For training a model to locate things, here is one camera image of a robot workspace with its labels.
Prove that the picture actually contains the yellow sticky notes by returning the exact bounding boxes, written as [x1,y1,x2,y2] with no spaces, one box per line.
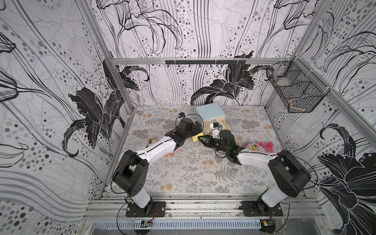
[192,132,204,142]

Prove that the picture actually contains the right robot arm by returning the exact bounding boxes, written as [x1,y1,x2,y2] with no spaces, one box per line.
[198,130,311,210]

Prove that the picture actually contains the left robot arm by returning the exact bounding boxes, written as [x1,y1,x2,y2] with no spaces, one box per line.
[111,117,203,209]

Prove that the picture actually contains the brown white plush dog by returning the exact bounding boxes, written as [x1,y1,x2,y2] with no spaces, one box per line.
[147,139,158,147]

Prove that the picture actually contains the pink striped plush toy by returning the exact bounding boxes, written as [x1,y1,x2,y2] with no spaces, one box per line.
[244,142,274,153]

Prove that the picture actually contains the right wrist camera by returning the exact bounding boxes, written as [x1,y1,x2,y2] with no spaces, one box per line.
[209,122,222,139]

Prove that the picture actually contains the black bar on rail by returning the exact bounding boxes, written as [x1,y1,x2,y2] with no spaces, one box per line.
[165,60,246,65]

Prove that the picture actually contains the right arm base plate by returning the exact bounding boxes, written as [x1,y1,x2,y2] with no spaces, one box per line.
[239,201,284,218]

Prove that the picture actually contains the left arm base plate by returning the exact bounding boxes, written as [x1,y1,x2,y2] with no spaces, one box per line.
[126,201,166,218]

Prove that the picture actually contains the black wire basket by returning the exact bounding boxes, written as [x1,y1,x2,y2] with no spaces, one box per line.
[266,59,330,113]

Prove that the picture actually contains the white slotted cable duct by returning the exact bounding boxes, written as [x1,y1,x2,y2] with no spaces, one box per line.
[93,219,261,230]

